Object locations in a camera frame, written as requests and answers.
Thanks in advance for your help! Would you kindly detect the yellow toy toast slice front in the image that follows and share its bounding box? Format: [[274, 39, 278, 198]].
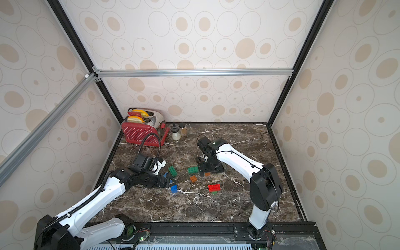
[[127, 116, 145, 124]]

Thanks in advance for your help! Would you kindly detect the brown pepper shaker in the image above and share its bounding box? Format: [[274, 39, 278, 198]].
[[179, 123, 187, 137]]

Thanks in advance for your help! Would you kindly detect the red long lego brick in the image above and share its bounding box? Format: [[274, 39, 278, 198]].
[[208, 184, 221, 192]]

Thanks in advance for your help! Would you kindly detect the white salt shaker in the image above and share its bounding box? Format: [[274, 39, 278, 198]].
[[170, 124, 181, 141]]

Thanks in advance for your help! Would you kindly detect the blue small lego brick front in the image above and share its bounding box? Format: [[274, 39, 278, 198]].
[[170, 185, 178, 194]]

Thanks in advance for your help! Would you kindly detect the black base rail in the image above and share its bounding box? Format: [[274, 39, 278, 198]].
[[89, 222, 326, 250]]

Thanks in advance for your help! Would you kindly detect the aluminium horizontal frame bar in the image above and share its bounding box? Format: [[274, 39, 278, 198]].
[[93, 67, 293, 78]]

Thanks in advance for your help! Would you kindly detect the yellow toy toast slice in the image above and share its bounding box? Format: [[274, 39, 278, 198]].
[[128, 108, 149, 118], [127, 116, 145, 124]]

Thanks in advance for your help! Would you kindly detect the green long lego brick centre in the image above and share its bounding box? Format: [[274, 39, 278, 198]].
[[187, 166, 199, 175]]

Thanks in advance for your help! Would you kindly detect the green long lego brick left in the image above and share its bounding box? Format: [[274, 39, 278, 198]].
[[168, 166, 178, 177]]

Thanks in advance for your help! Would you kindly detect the aluminium left frame bar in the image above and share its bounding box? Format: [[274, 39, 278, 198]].
[[1, 73, 96, 185]]

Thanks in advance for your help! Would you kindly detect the yellow toy toast slice back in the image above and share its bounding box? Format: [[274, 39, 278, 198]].
[[128, 108, 149, 118]]

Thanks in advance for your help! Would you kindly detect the black left camera cable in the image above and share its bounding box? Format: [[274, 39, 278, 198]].
[[137, 133, 162, 163]]

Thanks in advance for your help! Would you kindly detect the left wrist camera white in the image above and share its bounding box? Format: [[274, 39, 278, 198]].
[[152, 158, 166, 175]]

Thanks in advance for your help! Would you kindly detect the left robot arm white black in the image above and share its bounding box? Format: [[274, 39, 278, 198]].
[[33, 156, 176, 250]]

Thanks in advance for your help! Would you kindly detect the green long lego brick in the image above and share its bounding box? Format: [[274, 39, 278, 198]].
[[187, 166, 199, 175], [168, 166, 178, 177]]

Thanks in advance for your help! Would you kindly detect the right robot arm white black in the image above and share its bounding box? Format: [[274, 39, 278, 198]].
[[196, 136, 283, 240]]

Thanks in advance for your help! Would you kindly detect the red toy toaster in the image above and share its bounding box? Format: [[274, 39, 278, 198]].
[[121, 109, 170, 146]]

